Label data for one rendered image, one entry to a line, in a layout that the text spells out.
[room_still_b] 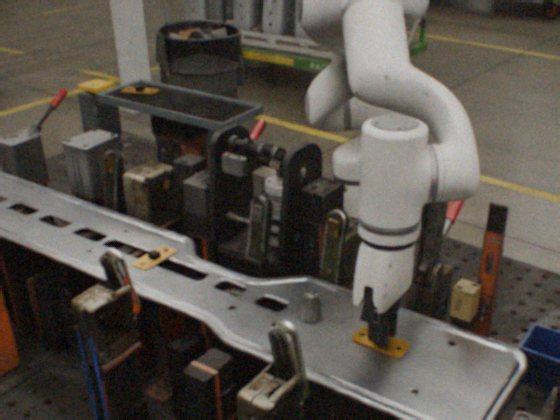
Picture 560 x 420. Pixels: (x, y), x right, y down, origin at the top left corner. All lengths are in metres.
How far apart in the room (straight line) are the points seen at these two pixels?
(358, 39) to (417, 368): 0.47
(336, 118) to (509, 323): 0.61
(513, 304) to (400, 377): 0.78
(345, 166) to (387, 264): 0.72
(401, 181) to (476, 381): 0.31
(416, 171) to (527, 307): 0.91
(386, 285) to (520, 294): 0.87
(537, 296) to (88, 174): 1.08
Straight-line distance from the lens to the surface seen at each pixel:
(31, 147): 1.81
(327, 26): 1.29
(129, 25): 5.21
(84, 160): 1.57
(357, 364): 1.05
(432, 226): 1.14
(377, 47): 1.01
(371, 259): 0.96
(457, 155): 0.94
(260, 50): 5.65
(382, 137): 0.89
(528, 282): 1.87
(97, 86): 1.79
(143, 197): 1.47
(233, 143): 1.33
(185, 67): 4.18
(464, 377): 1.05
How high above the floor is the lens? 1.66
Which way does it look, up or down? 30 degrees down
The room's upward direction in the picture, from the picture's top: straight up
